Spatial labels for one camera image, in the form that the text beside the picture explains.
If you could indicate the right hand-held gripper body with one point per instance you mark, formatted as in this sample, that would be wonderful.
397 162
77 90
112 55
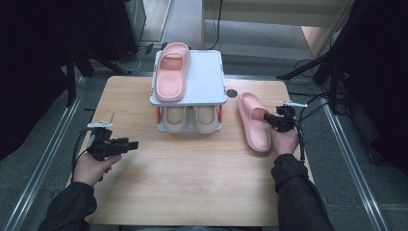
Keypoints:
287 120

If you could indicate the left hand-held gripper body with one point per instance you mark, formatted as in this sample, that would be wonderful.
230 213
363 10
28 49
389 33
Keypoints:
102 144

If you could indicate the pink slide slipper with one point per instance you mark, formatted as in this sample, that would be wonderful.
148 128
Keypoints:
256 134
171 77

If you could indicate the cream perforated clog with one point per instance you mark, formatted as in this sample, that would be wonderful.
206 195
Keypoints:
174 118
206 118

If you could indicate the white two-tier shoe rack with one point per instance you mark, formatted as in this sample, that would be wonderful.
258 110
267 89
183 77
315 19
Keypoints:
207 77

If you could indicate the person's right hand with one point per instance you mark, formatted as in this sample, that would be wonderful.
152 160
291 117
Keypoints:
285 142

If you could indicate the person's left hand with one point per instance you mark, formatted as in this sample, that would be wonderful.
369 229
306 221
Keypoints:
89 170

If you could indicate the dark round table grommet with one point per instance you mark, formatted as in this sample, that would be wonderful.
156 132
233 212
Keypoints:
232 93

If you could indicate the black tripod stand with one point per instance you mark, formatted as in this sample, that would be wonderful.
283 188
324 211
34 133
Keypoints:
320 64

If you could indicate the light wooden cabinet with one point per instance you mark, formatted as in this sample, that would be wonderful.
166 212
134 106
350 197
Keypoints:
272 11

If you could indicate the dark equipment cabinet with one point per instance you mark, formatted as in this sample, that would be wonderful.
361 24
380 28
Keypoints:
128 29

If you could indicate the metal floor rail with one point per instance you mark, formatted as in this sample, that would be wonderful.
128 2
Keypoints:
349 160
48 154

